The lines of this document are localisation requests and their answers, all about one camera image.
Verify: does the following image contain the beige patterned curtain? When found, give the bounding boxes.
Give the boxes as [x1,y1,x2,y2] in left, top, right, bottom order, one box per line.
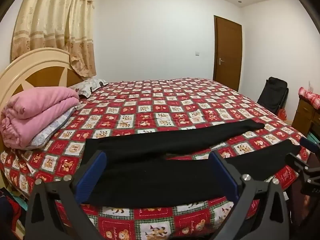
[11,0,98,78]

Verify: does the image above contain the red patchwork bear bedspread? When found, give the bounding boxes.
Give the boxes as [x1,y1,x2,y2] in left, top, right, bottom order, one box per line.
[0,77,312,240]

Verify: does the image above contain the grey patterned pillow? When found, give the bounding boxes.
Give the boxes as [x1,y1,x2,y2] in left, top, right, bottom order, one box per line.
[68,78,110,98]

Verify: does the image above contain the dark red-trimmed garment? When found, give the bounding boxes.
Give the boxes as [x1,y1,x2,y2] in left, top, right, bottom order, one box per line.
[0,194,23,240]

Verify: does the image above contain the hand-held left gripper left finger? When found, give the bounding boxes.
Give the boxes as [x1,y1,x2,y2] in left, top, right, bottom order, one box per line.
[25,151,107,240]

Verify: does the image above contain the brown wooden cabinet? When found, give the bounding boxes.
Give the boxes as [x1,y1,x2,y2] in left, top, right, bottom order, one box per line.
[292,96,320,136]

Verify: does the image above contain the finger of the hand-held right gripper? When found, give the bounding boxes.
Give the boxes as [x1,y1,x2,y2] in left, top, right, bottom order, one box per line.
[299,137,320,155]
[286,152,312,175]

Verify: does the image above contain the black pants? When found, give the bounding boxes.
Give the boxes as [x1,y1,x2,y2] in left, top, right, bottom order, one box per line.
[76,119,302,209]

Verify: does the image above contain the cream wooden headboard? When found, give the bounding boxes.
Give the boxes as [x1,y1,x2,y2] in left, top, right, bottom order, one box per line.
[0,47,87,120]

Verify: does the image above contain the black suitcase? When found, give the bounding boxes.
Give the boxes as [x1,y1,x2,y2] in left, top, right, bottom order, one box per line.
[257,77,289,116]

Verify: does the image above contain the folded pink quilt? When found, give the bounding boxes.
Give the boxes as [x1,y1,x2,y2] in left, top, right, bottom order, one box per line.
[0,86,80,150]

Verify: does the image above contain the red checked cloth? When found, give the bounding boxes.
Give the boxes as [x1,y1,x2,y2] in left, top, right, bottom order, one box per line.
[298,86,320,109]

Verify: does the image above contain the teal box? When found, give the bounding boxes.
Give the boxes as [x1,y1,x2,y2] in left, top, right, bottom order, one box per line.
[306,132,320,146]

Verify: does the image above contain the teal cloth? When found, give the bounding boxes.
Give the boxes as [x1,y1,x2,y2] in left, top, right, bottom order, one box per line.
[11,191,29,212]

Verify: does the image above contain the brown wooden door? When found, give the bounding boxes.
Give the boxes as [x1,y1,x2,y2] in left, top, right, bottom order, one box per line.
[213,15,243,92]

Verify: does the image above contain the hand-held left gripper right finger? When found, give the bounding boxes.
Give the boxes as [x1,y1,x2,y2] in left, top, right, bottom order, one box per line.
[209,151,290,240]

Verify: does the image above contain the folded grey floral blanket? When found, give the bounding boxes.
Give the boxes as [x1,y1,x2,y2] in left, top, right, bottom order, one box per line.
[29,105,81,151]

